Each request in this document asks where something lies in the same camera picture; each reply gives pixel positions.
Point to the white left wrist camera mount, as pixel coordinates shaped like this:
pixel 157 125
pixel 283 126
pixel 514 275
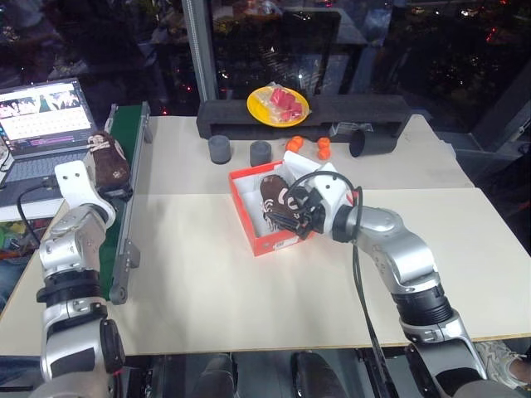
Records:
pixel 76 182

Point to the small orange toy fruit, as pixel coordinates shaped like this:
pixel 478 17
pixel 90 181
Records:
pixel 295 144
pixel 324 153
pixel 323 143

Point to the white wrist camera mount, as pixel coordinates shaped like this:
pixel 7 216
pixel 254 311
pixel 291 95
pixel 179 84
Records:
pixel 332 195
pixel 76 182

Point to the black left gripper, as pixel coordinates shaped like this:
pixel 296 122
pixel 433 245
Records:
pixel 118 193

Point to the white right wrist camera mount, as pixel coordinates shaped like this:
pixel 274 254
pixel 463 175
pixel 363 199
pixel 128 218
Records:
pixel 332 195

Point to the black cylindrical cup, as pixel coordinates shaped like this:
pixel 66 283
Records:
pixel 373 144

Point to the open laptop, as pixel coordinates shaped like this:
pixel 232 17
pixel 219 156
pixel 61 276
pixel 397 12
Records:
pixel 41 120

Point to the long black foam block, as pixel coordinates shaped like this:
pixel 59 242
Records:
pixel 365 110

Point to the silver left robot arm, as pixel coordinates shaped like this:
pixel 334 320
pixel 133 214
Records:
pixel 70 257

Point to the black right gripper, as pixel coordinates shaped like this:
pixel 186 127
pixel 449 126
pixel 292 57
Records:
pixel 309 205

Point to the orange shoebox with white lid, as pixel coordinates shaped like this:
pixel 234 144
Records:
pixel 265 244

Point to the metal window pillar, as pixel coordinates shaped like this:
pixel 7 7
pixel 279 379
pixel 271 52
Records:
pixel 199 49

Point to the green conveyor belt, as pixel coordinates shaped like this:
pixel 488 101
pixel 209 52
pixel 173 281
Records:
pixel 124 215

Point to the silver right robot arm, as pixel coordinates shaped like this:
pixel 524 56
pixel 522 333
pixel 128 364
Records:
pixel 398 253

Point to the grey foam cylinder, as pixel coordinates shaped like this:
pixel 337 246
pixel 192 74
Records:
pixel 261 154
pixel 219 150

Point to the brown shoe with white pattern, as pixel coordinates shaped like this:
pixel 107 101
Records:
pixel 271 195
pixel 108 161

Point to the red blocks in clear bag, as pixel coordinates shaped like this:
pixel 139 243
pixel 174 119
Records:
pixel 286 103

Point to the grey sneaker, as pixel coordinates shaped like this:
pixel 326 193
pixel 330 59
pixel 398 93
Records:
pixel 502 365

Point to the yellow plate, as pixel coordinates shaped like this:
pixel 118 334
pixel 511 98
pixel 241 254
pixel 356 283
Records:
pixel 259 108

